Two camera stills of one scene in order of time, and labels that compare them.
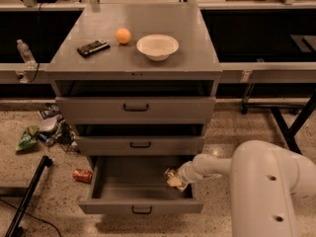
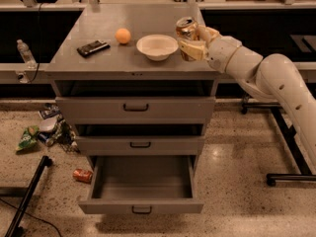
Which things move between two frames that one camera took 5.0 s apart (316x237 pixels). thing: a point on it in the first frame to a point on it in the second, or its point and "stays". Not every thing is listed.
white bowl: x=158 y=46 stays
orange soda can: x=172 y=178 to x=187 y=28
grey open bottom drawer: x=135 y=185 stays
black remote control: x=92 y=48 stays
